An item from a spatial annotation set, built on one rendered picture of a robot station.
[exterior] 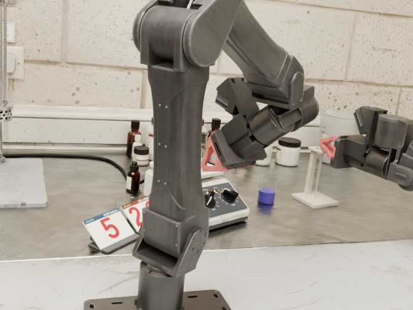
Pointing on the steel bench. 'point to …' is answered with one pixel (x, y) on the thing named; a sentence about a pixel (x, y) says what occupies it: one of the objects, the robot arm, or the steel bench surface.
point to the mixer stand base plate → (22, 184)
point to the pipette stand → (318, 202)
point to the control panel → (222, 208)
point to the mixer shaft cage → (6, 109)
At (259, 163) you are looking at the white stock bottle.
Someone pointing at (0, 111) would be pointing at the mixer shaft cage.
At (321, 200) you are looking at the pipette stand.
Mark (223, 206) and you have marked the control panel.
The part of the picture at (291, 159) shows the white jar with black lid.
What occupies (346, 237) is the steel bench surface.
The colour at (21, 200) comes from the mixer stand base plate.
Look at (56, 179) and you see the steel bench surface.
